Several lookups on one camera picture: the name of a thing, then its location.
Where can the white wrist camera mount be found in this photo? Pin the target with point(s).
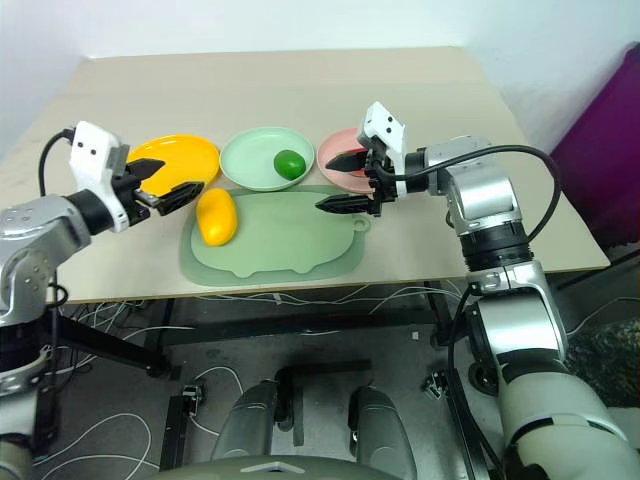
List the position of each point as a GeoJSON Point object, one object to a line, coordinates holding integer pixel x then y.
{"type": "Point", "coordinates": [92, 150]}
{"type": "Point", "coordinates": [386, 125]}

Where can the black table frame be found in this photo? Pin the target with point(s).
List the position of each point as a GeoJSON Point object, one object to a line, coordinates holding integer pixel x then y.
{"type": "Point", "coordinates": [160, 325]}

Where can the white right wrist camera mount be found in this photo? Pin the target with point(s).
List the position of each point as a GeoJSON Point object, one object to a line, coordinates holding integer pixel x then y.
{"type": "Point", "coordinates": [386, 125]}

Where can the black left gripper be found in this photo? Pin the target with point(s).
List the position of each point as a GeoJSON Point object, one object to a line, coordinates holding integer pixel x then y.
{"type": "Point", "coordinates": [131, 202]}

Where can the pink plate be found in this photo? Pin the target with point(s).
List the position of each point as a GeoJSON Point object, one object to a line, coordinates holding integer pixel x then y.
{"type": "Point", "coordinates": [340, 142]}

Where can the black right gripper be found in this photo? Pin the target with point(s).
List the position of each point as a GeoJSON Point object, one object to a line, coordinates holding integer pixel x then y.
{"type": "Point", "coordinates": [381, 185]}

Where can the purple box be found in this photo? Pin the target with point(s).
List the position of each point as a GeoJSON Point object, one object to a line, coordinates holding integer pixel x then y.
{"type": "Point", "coordinates": [610, 125]}

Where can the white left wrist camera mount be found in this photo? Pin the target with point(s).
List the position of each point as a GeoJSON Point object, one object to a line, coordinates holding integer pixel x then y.
{"type": "Point", "coordinates": [92, 150]}

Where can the green silicone mat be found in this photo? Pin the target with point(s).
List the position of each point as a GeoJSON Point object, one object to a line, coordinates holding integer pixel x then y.
{"type": "Point", "coordinates": [280, 235]}

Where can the black stand rail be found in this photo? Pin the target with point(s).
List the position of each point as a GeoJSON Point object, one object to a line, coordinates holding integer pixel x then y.
{"type": "Point", "coordinates": [465, 425]}
{"type": "Point", "coordinates": [172, 435]}

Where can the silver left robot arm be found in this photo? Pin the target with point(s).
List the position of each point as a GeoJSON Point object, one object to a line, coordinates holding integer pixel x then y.
{"type": "Point", "coordinates": [30, 225]}

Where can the green plate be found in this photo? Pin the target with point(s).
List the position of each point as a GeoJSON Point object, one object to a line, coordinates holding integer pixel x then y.
{"type": "Point", "coordinates": [250, 155]}

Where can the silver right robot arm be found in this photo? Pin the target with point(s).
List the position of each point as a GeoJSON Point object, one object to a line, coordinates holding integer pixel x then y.
{"type": "Point", "coordinates": [490, 200]}

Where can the grey rounded robot leg shell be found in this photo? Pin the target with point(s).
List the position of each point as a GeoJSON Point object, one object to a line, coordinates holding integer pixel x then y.
{"type": "Point", "coordinates": [247, 420]}
{"type": "Point", "coordinates": [382, 430]}

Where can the green lime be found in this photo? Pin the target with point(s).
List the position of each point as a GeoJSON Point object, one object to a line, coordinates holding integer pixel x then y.
{"type": "Point", "coordinates": [289, 164]}

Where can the black caster wheel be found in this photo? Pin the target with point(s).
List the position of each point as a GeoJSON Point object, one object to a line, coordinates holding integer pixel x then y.
{"type": "Point", "coordinates": [436, 385]}
{"type": "Point", "coordinates": [192, 397]}

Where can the yellow mango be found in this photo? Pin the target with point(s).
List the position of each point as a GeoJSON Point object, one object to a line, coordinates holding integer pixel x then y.
{"type": "Point", "coordinates": [216, 217]}

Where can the yellow plate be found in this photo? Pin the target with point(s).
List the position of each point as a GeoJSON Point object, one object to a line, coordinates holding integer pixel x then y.
{"type": "Point", "coordinates": [185, 155]}

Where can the grey robot torso shell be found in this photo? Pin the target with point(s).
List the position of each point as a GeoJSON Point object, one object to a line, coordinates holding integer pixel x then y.
{"type": "Point", "coordinates": [270, 470]}

